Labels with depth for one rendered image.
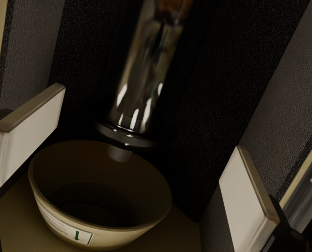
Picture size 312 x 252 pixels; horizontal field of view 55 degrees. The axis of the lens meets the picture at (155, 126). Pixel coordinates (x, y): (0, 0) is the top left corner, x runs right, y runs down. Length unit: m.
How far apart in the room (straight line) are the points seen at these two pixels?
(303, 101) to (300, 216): 0.10
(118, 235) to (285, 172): 0.17
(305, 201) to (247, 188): 0.12
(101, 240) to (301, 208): 0.19
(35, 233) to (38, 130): 0.22
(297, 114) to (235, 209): 0.14
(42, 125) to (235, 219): 0.11
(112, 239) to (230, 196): 0.18
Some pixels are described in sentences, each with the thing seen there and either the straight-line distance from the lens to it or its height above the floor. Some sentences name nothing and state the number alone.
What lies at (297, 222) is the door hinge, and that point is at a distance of 0.29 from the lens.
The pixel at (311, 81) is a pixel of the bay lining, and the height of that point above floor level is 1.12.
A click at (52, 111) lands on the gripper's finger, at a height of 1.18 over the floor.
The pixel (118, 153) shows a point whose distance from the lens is 0.35.
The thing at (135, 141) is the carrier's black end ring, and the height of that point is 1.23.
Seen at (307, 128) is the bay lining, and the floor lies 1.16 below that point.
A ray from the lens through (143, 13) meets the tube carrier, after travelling 0.28.
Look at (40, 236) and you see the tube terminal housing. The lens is 0.37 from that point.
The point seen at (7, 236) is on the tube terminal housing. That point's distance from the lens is 0.37.
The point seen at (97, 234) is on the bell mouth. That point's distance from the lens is 0.32.
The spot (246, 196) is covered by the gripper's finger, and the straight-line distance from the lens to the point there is 0.16.
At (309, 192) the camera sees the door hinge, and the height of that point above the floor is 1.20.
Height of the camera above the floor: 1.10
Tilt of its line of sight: 22 degrees up
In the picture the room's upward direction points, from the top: 160 degrees counter-clockwise
